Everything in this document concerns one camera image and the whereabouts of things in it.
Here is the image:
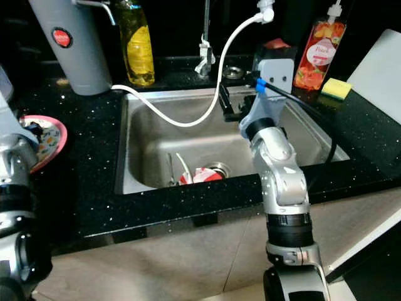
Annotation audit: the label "chrome curved spout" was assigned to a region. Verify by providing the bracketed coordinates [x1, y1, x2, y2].
[72, 0, 117, 27]

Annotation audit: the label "yellow dish soap bottle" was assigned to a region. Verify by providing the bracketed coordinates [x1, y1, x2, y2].
[116, 0, 156, 87]

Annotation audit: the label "clear plastic sponge holder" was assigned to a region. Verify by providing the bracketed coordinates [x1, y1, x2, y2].
[252, 38, 295, 79]

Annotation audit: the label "chrome sink faucet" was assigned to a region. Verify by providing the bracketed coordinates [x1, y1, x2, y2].
[197, 0, 219, 77]

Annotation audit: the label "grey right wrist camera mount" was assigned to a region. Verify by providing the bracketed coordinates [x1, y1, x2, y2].
[239, 58, 296, 140]

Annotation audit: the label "white flexible hose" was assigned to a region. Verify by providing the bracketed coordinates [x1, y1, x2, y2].
[112, 2, 278, 128]

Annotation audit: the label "metal cutlery piece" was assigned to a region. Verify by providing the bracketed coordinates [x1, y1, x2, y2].
[166, 152, 179, 187]

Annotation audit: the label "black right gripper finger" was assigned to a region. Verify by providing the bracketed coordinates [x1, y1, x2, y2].
[219, 83, 234, 122]

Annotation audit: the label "grey jug with red logo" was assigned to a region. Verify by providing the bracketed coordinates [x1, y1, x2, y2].
[28, 0, 115, 96]

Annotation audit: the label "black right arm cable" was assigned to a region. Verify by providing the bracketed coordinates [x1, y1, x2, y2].
[251, 74, 338, 165]

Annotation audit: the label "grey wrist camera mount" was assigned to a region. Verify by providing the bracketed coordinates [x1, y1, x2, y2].
[239, 58, 296, 140]
[0, 68, 18, 142]

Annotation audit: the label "red peach soap bottle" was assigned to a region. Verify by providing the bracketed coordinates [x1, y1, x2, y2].
[293, 0, 348, 104]

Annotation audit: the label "metal sink drain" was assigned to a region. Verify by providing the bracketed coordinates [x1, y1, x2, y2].
[206, 161, 232, 179]

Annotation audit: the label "yellow green sponge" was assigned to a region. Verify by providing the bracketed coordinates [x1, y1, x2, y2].
[320, 78, 353, 102]

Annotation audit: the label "pink rimmed patterned plate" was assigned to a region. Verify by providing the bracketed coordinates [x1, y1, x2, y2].
[20, 115, 68, 174]

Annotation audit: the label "white board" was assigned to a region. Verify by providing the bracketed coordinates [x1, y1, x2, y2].
[346, 28, 401, 107]

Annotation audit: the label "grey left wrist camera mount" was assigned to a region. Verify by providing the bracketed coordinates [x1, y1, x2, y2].
[0, 68, 18, 142]

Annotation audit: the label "stainless steel sink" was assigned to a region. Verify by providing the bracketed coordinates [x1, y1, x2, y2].
[114, 83, 350, 195]

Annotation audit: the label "dark cabinet with white edge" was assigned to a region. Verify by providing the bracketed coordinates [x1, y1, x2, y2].
[326, 219, 401, 301]

